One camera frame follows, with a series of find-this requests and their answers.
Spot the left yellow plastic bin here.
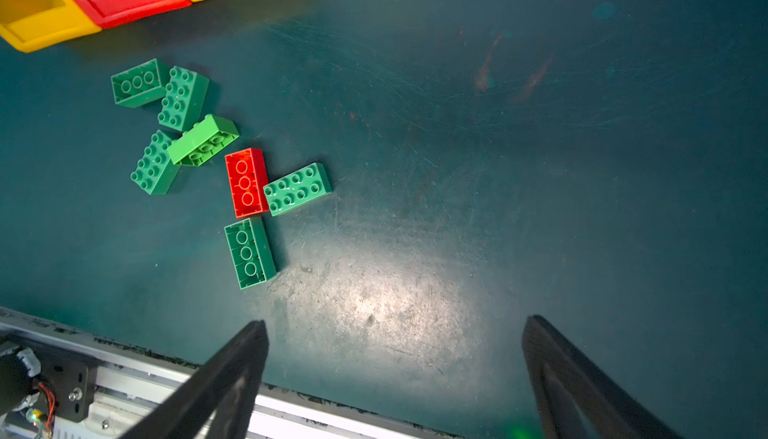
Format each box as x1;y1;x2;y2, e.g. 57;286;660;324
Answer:
1;0;101;53

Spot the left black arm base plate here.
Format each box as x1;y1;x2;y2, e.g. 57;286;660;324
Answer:
1;335;97;424

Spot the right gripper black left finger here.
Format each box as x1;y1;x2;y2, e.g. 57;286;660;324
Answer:
124;320;269;438

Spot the green lego brick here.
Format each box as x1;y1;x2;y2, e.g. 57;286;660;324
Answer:
157;66;210;132
224;216;277;290
130;129;181;195
167;114;239;167
110;58;170;108
263;162;332;216

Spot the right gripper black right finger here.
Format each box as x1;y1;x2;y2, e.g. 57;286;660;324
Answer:
522;315;679;438

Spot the red lego brick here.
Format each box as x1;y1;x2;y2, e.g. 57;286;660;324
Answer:
225;148;269;219

